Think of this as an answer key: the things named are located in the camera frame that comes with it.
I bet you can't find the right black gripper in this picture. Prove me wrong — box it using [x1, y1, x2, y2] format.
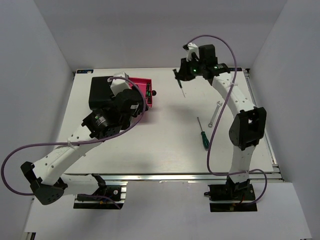
[174, 56, 205, 82]

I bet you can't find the small black precision screwdriver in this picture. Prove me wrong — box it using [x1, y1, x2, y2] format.
[176, 80, 186, 98]

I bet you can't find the black drawer cabinet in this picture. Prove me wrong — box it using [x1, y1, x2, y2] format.
[88, 76, 114, 111]

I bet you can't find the silver combination wrench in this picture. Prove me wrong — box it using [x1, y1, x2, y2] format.
[208, 101, 223, 128]

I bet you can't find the green handled screwdriver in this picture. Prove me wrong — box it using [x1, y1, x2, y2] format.
[197, 117, 210, 151]

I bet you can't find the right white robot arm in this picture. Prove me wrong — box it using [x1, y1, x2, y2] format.
[173, 43, 267, 202]

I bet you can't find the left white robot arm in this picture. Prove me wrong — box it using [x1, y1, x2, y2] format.
[20, 86, 147, 205]

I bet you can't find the left blue table label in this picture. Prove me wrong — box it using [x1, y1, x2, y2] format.
[76, 69, 94, 74]

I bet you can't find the blue table label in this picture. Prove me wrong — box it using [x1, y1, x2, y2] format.
[228, 67, 243, 72]
[76, 69, 94, 74]

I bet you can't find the right blue table label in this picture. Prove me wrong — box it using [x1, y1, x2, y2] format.
[228, 67, 243, 72]

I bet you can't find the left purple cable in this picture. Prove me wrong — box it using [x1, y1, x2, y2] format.
[0, 76, 147, 196]

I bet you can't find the purple cable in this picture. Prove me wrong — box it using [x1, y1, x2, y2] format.
[182, 34, 268, 206]
[0, 76, 147, 196]

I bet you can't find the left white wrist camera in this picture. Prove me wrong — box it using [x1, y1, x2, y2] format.
[107, 71, 130, 96]

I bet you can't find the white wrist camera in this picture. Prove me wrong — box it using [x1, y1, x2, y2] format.
[182, 42, 199, 62]
[107, 71, 130, 96]

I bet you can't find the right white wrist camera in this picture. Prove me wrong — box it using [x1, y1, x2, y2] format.
[182, 42, 199, 62]

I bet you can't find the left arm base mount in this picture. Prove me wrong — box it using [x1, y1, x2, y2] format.
[73, 174, 124, 210]

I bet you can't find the aluminium table frame rail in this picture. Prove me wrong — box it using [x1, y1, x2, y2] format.
[243, 68, 284, 182]

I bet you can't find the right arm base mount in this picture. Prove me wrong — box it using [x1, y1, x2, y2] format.
[203, 184, 258, 213]

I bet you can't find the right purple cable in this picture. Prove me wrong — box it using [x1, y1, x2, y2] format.
[182, 34, 268, 206]

